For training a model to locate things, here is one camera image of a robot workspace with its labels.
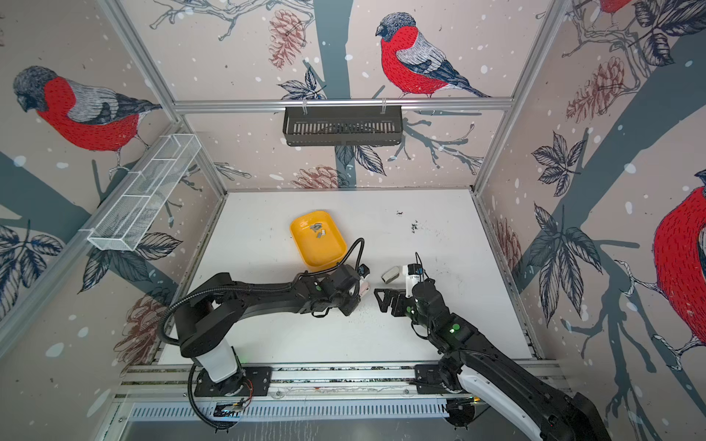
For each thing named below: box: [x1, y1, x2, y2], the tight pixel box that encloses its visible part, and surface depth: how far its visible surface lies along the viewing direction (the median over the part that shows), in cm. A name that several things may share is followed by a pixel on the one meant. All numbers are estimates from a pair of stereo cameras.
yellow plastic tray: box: [290, 210, 348, 271], surface depth 109 cm
